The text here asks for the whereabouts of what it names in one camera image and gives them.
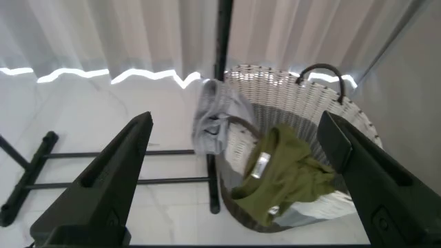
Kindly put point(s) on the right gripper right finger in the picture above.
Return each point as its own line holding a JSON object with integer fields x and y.
{"x": 386, "y": 193}

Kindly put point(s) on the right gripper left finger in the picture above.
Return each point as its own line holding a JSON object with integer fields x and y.
{"x": 100, "y": 193}

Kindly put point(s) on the green printed shirt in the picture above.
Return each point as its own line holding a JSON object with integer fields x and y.
{"x": 286, "y": 172}

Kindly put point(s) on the white laundry basket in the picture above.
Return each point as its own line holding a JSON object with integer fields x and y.
{"x": 286, "y": 93}

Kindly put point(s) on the black clothes rack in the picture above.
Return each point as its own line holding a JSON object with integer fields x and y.
{"x": 223, "y": 34}

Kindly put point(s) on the pale grey shorts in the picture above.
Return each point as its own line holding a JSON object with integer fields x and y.
{"x": 210, "y": 113}

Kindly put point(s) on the white curtain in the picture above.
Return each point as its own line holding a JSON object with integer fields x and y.
{"x": 103, "y": 34}

